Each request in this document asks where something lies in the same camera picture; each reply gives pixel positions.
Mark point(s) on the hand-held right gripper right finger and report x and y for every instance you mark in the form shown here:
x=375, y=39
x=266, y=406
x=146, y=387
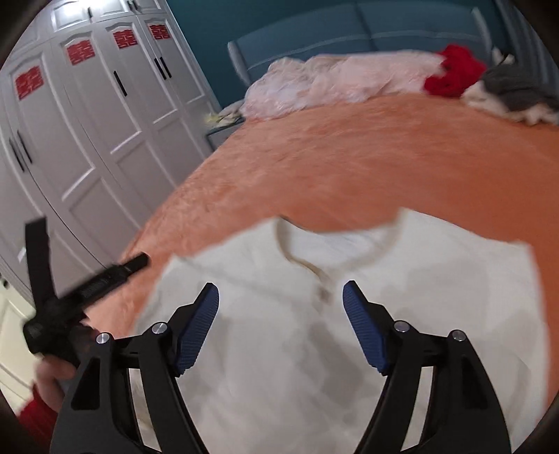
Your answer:
x=362, y=325

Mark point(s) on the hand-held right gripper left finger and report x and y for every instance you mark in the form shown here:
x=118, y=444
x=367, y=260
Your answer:
x=198, y=325

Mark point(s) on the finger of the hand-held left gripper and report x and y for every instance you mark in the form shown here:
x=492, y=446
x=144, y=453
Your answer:
x=37, y=249
x=115, y=275

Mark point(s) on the white quilted garment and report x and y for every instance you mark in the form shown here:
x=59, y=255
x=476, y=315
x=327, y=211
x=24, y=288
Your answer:
x=262, y=371

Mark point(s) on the person's left hand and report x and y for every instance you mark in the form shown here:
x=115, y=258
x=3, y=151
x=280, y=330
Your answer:
x=52, y=377

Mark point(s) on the cream door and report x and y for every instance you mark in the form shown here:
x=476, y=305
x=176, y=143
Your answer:
x=13, y=340

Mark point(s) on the white panelled wardrobe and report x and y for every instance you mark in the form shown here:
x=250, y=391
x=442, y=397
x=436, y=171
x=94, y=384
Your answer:
x=109, y=144

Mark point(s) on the orange plush blanket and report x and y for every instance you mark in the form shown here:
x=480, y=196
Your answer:
x=327, y=166

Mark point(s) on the red paper cutout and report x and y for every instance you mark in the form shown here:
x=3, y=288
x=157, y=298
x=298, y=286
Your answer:
x=79, y=51
x=125, y=39
x=28, y=83
x=159, y=32

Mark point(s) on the grey nightstand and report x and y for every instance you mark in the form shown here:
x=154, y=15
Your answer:
x=218, y=137

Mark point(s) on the yellowish cloth pile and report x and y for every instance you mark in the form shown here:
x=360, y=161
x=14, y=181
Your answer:
x=222, y=117

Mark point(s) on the pink floral quilt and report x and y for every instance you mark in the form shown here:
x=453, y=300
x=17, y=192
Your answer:
x=314, y=83

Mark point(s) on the red garment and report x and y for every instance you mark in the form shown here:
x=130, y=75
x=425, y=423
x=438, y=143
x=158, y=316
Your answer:
x=454, y=74

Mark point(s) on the grey knitted garment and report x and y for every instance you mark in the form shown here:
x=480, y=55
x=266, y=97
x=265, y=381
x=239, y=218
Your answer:
x=515, y=85

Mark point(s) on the blue padded headboard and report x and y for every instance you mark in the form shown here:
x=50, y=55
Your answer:
x=305, y=39

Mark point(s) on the grey-blue curtain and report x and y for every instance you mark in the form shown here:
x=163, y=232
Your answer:
x=519, y=22

